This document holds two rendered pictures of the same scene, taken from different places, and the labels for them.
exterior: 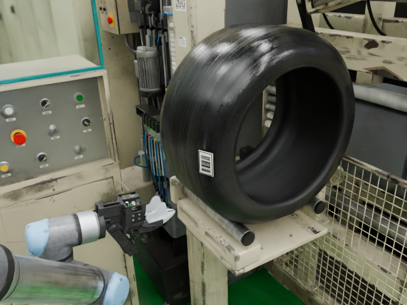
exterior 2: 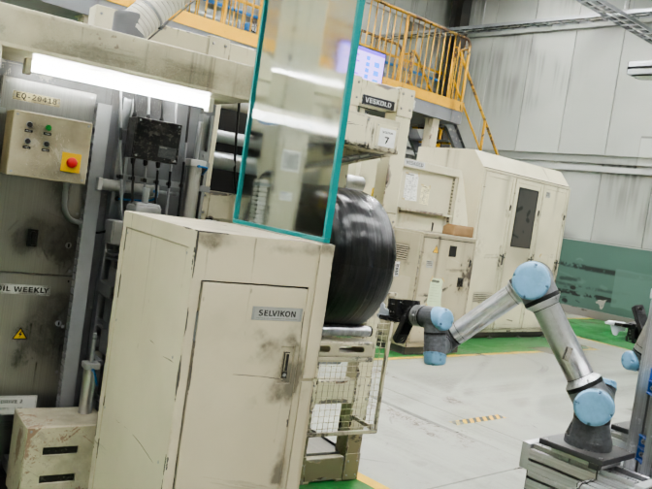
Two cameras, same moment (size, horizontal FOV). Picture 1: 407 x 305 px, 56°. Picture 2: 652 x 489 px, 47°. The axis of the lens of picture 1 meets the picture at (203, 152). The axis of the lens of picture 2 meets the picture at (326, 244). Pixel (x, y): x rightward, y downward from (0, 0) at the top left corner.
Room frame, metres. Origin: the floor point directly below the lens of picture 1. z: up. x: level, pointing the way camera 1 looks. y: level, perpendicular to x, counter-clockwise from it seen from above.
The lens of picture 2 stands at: (1.26, 2.79, 1.37)
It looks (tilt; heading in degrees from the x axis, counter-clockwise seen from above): 3 degrees down; 267
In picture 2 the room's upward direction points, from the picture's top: 8 degrees clockwise
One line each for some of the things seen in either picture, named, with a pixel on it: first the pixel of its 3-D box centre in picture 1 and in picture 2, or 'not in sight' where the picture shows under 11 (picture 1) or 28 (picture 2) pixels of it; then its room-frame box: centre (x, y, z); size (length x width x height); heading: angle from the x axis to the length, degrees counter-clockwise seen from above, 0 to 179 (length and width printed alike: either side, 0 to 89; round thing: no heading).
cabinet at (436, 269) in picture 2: not in sight; (422, 290); (-0.28, -4.99, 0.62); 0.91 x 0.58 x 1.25; 39
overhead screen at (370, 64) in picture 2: not in sight; (358, 76); (0.79, -4.17, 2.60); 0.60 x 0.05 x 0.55; 39
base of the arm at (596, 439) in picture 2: not in sight; (590, 430); (0.18, 0.45, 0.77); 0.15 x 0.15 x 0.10
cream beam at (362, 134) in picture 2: not in sight; (328, 126); (1.14, -0.47, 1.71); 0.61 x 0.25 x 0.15; 31
